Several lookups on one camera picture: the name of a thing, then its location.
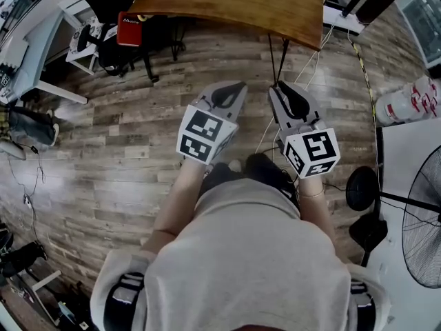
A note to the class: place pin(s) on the black tripod device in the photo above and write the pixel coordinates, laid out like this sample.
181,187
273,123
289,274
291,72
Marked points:
20,257

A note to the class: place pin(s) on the black pedestal fan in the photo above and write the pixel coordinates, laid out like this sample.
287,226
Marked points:
423,219

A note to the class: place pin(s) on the white desk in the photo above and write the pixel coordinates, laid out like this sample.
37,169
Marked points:
31,64

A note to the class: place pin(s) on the person's right forearm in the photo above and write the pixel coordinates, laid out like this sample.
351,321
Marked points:
317,219

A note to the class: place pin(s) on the person's beige shirt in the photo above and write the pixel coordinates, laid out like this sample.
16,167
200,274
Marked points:
248,260

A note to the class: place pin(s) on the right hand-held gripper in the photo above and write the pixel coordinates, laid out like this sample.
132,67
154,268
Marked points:
311,150

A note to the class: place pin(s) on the person's left forearm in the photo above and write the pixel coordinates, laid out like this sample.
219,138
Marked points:
172,205

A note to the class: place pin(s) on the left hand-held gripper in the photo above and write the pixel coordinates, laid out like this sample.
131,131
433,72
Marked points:
203,133

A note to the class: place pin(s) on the yellow black striped strip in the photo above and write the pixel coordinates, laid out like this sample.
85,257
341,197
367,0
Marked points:
365,74

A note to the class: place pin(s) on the white stool with patterned cushion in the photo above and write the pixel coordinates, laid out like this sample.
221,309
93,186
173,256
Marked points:
82,47

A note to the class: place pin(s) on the person's black trousers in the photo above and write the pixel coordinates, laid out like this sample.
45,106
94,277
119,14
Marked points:
262,167

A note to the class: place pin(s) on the red box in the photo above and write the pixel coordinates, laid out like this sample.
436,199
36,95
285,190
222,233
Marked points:
130,29

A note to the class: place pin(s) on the black metal table leg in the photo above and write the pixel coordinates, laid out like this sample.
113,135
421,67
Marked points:
277,60
177,40

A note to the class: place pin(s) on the glass cabinet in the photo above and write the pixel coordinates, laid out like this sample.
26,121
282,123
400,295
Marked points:
422,26

